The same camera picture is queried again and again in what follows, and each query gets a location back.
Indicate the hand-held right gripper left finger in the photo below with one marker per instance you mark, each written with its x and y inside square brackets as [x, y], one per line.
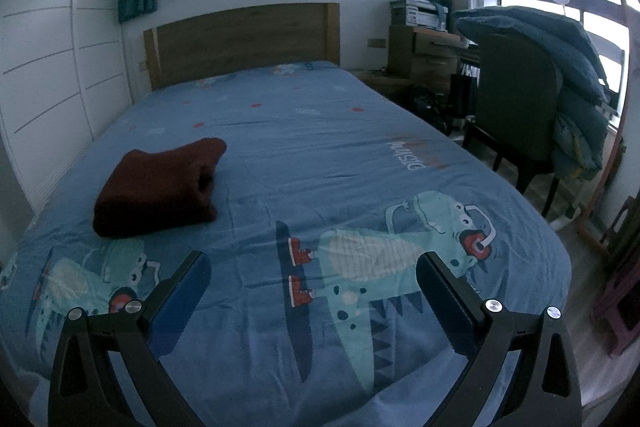
[180, 307]

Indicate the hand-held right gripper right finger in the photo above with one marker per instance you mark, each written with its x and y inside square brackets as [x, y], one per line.
[450, 302]

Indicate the maroon sweater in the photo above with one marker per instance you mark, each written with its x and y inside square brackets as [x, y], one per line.
[155, 187]

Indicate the pink stool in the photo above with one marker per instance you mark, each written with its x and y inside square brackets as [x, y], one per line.
[617, 317]

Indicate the blue dinosaur print bed sheet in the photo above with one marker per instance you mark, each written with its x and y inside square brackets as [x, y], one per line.
[310, 167]

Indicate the dark chair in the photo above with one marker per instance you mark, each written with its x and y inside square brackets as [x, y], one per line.
[515, 107]

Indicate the wooden nightstand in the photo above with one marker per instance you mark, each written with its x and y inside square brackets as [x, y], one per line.
[385, 79]

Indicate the wooden desk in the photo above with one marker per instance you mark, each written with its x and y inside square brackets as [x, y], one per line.
[425, 54]

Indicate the blue quilt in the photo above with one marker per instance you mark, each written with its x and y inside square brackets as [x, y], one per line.
[575, 67]

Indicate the wooden headboard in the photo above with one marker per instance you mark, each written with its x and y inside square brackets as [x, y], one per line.
[240, 42]

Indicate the white wardrobe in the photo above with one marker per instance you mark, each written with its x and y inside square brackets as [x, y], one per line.
[45, 57]

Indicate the white printer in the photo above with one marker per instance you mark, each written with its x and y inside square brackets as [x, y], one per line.
[417, 13]

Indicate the wall outlet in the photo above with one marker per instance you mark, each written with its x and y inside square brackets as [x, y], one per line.
[376, 42]

